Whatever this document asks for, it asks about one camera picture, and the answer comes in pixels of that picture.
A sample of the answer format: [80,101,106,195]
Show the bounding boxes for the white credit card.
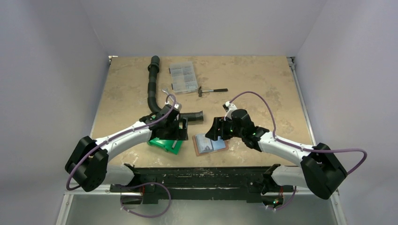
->
[195,134,227,154]

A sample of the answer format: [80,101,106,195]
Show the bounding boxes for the green plastic bin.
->
[147,138,183,155]

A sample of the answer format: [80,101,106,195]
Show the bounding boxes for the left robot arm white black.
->
[65,104,188,192]

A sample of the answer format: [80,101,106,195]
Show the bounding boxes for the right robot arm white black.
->
[205,109,348,200]

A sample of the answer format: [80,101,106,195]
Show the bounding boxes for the silver open-end wrench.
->
[161,87,175,105]

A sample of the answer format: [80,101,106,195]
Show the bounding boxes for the clear plastic screw organizer box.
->
[169,61,199,94]

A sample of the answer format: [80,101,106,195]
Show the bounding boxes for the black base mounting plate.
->
[110,166,293,204]

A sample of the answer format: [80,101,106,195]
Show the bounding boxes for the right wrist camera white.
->
[222,101,237,120]

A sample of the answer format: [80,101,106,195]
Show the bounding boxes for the black corrugated hose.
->
[146,55,204,122]

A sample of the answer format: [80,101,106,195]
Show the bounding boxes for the small black-handled hammer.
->
[198,86,229,97]

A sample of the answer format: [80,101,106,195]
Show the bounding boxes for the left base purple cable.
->
[120,182,172,218]

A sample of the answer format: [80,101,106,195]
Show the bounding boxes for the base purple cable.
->
[264,186,298,212]
[120,182,172,218]

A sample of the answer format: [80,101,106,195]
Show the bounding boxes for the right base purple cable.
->
[264,186,298,212]

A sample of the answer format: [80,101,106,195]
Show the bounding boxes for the aluminium frame rail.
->
[56,185,347,225]

